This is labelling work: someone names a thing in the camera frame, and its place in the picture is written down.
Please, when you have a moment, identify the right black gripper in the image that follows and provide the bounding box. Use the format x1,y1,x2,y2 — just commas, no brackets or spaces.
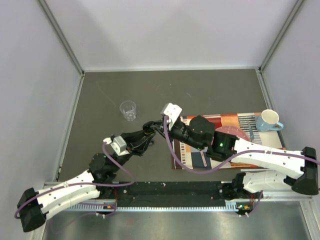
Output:
152,119,205,152

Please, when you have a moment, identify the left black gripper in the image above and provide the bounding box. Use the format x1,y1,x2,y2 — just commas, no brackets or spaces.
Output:
110,127,155,173

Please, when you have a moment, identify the black oval earbud case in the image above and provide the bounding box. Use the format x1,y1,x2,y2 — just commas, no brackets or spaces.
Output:
142,121,156,135

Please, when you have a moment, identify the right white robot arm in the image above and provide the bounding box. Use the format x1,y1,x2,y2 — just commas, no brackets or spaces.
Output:
143,115,320,198

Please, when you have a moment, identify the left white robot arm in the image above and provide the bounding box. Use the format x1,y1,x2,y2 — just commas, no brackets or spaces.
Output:
14,130,156,233

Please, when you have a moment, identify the colourful patterned placemat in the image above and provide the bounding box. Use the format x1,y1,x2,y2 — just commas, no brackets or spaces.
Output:
171,112,285,170

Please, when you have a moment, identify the clear plastic cup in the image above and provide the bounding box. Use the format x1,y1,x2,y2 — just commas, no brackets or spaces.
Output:
119,100,137,121

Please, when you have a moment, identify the pink dotted plate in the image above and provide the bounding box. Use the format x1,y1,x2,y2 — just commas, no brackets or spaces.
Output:
215,125,251,142

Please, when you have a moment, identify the light blue mug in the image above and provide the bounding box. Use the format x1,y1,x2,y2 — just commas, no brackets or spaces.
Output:
255,109,284,132

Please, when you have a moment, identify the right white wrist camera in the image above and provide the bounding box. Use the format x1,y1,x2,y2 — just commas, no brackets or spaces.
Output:
161,102,182,131

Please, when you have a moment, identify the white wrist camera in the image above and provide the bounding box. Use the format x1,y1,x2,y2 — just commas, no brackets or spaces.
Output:
103,135,129,156
161,102,182,131

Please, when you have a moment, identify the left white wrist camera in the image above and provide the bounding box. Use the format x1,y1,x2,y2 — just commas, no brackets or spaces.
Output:
103,135,129,156

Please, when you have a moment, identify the pink handled fork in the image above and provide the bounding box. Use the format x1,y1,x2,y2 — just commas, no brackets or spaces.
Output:
200,150,207,168

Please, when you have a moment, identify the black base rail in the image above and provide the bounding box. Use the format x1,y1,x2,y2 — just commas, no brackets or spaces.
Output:
116,181,239,208

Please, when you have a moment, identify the pink handled knife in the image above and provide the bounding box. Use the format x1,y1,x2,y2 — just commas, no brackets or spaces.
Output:
247,122,255,143

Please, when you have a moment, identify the aluminium frame profile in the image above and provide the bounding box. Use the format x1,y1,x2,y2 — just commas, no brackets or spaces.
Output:
39,181,313,218

